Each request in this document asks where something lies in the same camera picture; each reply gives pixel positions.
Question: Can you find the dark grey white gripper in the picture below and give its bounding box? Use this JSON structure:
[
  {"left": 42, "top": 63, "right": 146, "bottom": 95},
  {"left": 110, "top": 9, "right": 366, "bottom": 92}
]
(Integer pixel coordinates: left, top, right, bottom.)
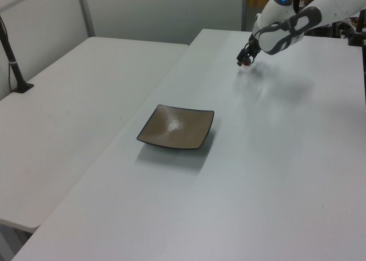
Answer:
[{"left": 236, "top": 13, "right": 305, "bottom": 66}]

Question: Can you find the square brown ceramic plate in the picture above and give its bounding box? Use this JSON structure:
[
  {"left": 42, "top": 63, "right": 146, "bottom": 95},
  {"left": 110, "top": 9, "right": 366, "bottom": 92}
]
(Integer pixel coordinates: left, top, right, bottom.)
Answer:
[{"left": 136, "top": 104, "right": 216, "bottom": 151}]

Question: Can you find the wide black electronics box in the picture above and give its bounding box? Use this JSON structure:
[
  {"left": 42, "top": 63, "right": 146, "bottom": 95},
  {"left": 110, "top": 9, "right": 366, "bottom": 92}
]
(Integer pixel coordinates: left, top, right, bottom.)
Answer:
[{"left": 304, "top": 23, "right": 334, "bottom": 37}]

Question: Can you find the black clamp on right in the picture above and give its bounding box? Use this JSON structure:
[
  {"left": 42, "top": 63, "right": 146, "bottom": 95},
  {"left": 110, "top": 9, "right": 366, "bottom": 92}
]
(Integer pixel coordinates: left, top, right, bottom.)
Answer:
[{"left": 348, "top": 9, "right": 366, "bottom": 47}]

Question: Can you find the white side table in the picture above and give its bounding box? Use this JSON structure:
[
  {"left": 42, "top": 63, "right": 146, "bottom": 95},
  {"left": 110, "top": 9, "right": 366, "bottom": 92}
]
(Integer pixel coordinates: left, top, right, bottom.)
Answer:
[{"left": 0, "top": 36, "right": 190, "bottom": 235}]

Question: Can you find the grey metal partition post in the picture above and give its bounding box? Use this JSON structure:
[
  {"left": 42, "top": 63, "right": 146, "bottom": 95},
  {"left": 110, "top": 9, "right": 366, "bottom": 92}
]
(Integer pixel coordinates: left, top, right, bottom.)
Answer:
[
  {"left": 75, "top": 0, "right": 96, "bottom": 39},
  {"left": 241, "top": 0, "right": 249, "bottom": 31}
]

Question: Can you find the black camera stand with flat base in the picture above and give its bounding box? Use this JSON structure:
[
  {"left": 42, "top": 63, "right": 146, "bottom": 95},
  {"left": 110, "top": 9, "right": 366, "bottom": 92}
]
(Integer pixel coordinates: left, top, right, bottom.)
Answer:
[{"left": 0, "top": 14, "right": 35, "bottom": 94}]

